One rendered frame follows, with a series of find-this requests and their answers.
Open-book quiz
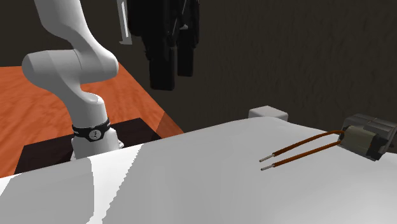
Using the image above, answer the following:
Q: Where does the small white block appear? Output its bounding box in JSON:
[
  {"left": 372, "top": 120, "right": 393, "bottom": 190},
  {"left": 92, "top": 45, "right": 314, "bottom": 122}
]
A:
[{"left": 247, "top": 105, "right": 289, "bottom": 122}]

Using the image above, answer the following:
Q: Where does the white bed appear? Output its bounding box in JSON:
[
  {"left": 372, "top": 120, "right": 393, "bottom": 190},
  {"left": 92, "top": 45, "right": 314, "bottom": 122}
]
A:
[{"left": 0, "top": 116, "right": 397, "bottom": 224}]

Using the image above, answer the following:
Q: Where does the dark robot stand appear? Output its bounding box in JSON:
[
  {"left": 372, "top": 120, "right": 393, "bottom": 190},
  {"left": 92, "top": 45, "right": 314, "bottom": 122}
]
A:
[{"left": 13, "top": 117, "right": 162, "bottom": 175}]

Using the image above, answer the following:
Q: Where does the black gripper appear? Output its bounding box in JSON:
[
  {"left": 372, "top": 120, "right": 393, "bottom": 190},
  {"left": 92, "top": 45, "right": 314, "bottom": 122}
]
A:
[{"left": 127, "top": 0, "right": 201, "bottom": 92}]

